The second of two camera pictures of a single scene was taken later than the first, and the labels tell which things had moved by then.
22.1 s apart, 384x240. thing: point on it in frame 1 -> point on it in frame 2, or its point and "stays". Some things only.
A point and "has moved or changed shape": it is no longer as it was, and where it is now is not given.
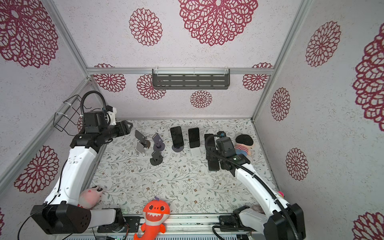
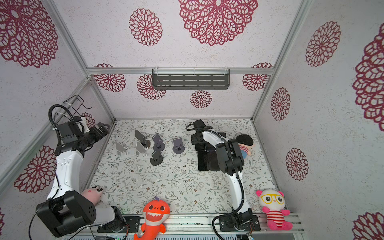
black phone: x=194 y=137 has moved or changed shape
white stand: x=140 y=148 stays
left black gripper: x=123 y=128 -> x=99 y=135
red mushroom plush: x=89 y=198 stays
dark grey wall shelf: x=191 y=78 stays
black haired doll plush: x=243 y=144 stays
